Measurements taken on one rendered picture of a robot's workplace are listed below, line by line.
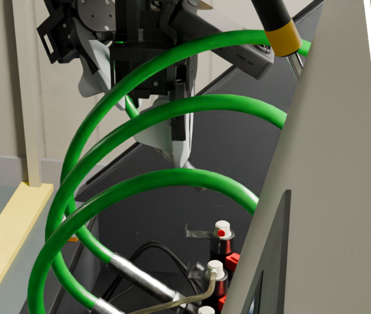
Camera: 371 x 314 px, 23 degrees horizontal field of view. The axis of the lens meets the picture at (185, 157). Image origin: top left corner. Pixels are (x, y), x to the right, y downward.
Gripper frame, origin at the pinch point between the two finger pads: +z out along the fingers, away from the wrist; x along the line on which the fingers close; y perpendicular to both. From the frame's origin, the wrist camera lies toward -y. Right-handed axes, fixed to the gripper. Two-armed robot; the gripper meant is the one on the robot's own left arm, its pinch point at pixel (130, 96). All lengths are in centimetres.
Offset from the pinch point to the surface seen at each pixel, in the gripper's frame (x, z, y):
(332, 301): 56, 31, -57
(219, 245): 1.8, 21.5, -5.2
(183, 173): 25.5, 18.0, -26.0
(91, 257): -11.6, 12.2, 31.8
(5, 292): -84, -8, 160
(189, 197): -22.4, 9.9, 18.4
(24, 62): -116, -79, 149
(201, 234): 2.2, 19.4, -3.6
